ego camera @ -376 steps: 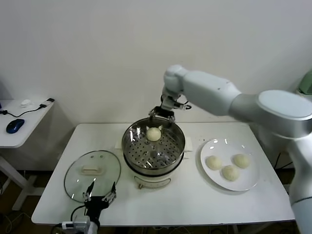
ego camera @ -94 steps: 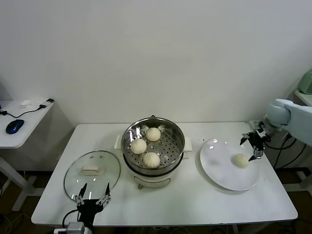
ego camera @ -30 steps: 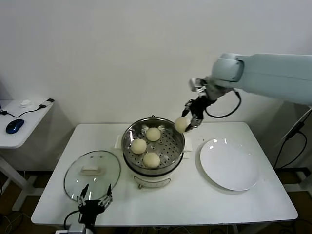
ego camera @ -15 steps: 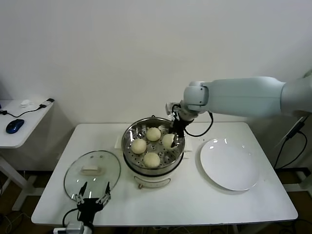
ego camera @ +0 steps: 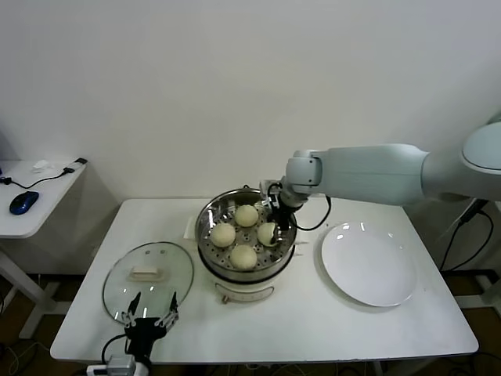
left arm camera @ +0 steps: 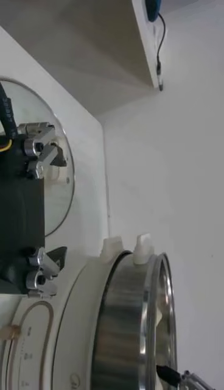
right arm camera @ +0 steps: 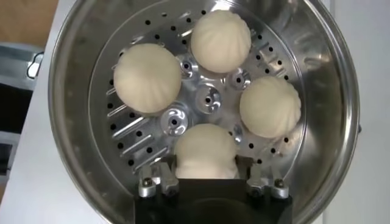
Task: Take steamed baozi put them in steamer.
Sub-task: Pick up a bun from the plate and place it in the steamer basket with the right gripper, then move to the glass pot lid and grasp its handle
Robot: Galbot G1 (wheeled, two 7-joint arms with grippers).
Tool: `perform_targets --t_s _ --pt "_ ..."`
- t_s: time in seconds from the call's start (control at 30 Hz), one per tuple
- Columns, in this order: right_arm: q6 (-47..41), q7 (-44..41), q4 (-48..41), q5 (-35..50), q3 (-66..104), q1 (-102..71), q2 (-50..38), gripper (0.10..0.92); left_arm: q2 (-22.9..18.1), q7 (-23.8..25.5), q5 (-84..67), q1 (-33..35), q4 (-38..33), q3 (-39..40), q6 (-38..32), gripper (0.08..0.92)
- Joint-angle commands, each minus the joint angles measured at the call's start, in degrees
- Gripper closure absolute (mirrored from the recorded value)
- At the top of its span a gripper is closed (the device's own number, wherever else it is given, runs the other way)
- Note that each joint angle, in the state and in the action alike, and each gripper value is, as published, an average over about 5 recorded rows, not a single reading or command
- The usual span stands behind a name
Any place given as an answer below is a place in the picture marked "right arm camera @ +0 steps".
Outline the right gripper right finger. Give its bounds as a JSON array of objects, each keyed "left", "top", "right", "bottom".
[{"left": 238, "top": 156, "right": 289, "bottom": 199}]

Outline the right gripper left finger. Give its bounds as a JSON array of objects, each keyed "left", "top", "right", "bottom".
[{"left": 137, "top": 155, "right": 181, "bottom": 199}]

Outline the white steamed baozi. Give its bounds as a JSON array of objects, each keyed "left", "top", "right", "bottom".
[
  {"left": 239, "top": 75, "right": 302, "bottom": 139},
  {"left": 190, "top": 9, "right": 252, "bottom": 74},
  {"left": 113, "top": 42, "right": 183, "bottom": 115},
  {"left": 173, "top": 123, "right": 239, "bottom": 180}
]

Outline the stainless steel steamer basket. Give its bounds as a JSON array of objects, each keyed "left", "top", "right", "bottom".
[{"left": 47, "top": 0, "right": 362, "bottom": 224}]

